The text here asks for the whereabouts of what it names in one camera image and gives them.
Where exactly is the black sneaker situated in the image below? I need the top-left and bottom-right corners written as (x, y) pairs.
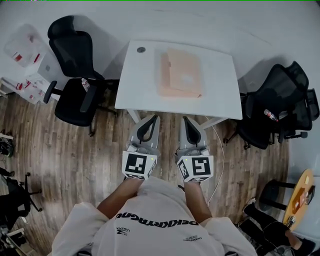
top-left (0, 136), bottom-right (13, 158)

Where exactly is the black mesh office chair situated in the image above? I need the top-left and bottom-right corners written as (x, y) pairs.
top-left (223, 61), bottom-right (313, 151)
top-left (306, 88), bottom-right (320, 131)
top-left (43, 15), bottom-right (119, 137)

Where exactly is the round wooden table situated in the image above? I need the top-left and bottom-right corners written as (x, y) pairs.
top-left (258, 168), bottom-right (316, 231)

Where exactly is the tan cardboard piece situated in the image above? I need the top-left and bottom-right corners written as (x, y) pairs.
top-left (156, 48), bottom-right (207, 100)

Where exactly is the white floor cable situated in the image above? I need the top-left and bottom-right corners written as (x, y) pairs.
top-left (204, 115), bottom-right (226, 206)

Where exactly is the white table leg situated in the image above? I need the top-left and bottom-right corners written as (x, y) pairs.
top-left (201, 116), bottom-right (227, 130)
top-left (126, 109), bottom-right (142, 124)

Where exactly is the person's right forearm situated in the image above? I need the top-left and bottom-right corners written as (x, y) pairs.
top-left (182, 181), bottom-right (213, 220)

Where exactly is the clear bottle with red label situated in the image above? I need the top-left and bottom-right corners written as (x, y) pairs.
top-left (263, 108), bottom-right (280, 123)
top-left (80, 77), bottom-right (91, 92)

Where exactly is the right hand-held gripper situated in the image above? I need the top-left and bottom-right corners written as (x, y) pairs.
top-left (174, 115), bottom-right (215, 183)

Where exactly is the orange box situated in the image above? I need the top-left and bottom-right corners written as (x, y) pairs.
top-left (291, 188), bottom-right (310, 214)

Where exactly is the white cabinet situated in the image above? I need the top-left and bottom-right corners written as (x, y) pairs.
top-left (24, 53), bottom-right (61, 104)

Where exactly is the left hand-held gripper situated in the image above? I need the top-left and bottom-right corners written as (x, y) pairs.
top-left (121, 114), bottom-right (161, 181)

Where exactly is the person's left forearm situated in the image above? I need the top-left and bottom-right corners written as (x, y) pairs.
top-left (96, 176), bottom-right (148, 221)

